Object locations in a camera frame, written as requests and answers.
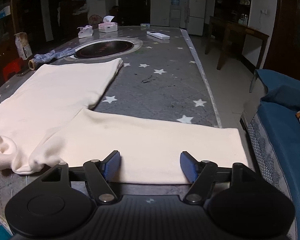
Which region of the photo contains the dark wooden side table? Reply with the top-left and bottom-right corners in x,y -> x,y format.
205,16 -> 269,73

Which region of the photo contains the red patterned fan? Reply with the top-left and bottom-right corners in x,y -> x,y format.
88,15 -> 103,29

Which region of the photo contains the white refrigerator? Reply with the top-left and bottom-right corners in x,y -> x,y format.
186,0 -> 207,36

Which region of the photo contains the blue sofa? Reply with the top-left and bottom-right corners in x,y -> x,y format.
241,69 -> 300,239

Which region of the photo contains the pink tissue box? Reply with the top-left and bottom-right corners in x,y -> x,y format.
98,16 -> 118,33

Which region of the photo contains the water dispenser with blue bottle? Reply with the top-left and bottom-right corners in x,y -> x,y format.
169,0 -> 181,28

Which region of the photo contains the white paper bag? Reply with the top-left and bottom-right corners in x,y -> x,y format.
14,32 -> 32,60

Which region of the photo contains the red plastic stool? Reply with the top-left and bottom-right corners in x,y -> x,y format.
2,58 -> 24,82

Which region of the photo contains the white remote control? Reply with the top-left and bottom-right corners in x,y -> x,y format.
147,31 -> 170,40

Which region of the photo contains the cream sweatshirt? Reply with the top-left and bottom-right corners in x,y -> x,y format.
0,58 -> 248,184

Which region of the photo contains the blue knit work glove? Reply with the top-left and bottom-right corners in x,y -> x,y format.
28,48 -> 75,70

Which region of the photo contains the round induction hotpot cooker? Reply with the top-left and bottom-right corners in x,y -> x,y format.
65,37 -> 143,61

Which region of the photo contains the small pink tissue pack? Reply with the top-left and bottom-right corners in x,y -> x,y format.
78,25 -> 94,38

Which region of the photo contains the small teal packet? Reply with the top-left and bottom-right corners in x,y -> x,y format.
140,23 -> 150,28

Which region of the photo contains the black smartphone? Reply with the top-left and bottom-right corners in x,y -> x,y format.
15,68 -> 31,76

